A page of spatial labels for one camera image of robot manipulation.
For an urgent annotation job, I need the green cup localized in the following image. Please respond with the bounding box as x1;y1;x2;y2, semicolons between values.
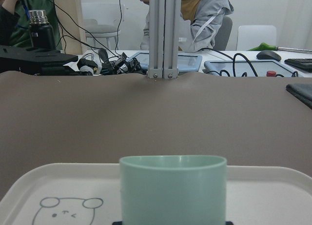
119;155;227;225

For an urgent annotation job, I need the grey folded cloth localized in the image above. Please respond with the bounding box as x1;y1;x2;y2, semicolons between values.
286;83;312;109

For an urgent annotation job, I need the black water bottle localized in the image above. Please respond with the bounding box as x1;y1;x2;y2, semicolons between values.
28;10;56;50

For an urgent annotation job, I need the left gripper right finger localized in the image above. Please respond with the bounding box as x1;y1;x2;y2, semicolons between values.
225;221;234;225

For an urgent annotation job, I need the black mouse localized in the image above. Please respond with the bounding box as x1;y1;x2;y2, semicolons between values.
256;50;281;61

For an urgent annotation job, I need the aluminium frame post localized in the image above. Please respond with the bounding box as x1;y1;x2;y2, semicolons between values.
148;0;181;79

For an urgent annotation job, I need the black keyboard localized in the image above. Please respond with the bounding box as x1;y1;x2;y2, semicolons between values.
284;59;312;73

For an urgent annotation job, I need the cream rabbit tray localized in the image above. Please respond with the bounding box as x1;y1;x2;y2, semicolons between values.
0;164;312;225

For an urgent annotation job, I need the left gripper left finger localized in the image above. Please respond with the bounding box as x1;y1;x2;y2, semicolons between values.
112;221;122;225

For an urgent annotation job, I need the teach pendant tablet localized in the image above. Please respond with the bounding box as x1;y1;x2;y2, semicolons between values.
202;60;300;77
127;51;202;73

